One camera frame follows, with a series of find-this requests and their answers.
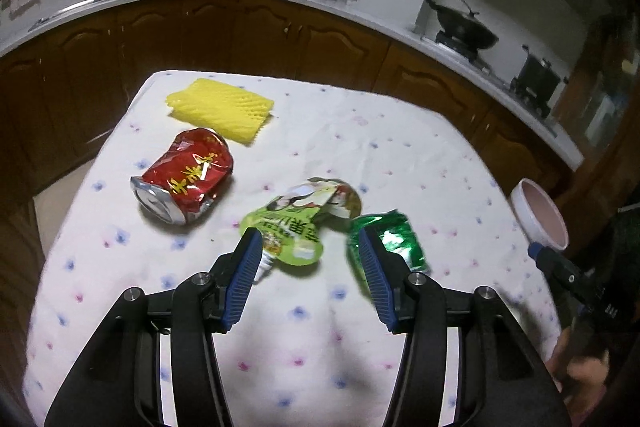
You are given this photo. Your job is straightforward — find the gas stove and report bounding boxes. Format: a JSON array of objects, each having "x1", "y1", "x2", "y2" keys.
[{"x1": 433, "y1": 30, "x2": 558, "y2": 138}]

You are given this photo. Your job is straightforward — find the crushed green drink can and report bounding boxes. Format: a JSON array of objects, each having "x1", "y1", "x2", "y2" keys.
[{"x1": 346, "y1": 209, "x2": 432, "y2": 297}]

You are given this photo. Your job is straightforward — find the person's right hand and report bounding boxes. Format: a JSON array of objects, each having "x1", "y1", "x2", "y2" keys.
[{"x1": 546, "y1": 327, "x2": 610, "y2": 426}]

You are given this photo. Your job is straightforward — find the pink white trash bin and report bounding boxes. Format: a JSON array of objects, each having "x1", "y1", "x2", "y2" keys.
[{"x1": 509, "y1": 178, "x2": 570, "y2": 251}]

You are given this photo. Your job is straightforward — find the green juice pouch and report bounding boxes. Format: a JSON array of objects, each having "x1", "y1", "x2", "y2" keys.
[{"x1": 240, "y1": 176, "x2": 362, "y2": 283}]

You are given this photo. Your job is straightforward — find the yellow foam fruit net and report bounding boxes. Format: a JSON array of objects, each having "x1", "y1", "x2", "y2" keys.
[{"x1": 165, "y1": 78, "x2": 274, "y2": 145}]

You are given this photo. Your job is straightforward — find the white floral tablecloth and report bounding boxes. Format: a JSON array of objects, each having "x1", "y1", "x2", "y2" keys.
[{"x1": 23, "y1": 70, "x2": 560, "y2": 426}]

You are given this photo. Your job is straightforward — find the black wok with lid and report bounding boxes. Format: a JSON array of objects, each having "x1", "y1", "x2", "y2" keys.
[{"x1": 424, "y1": 0, "x2": 499, "y2": 51}]

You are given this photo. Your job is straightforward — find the wooden kitchen cabinets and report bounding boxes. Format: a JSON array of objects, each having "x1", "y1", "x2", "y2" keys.
[{"x1": 1, "y1": 0, "x2": 580, "y2": 213}]

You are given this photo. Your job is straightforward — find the crushed red drink can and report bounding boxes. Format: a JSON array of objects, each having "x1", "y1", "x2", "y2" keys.
[{"x1": 130, "y1": 128, "x2": 234, "y2": 227}]

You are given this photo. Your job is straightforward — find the black stock pot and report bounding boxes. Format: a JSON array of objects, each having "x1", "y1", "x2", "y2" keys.
[{"x1": 510, "y1": 44, "x2": 568, "y2": 113}]

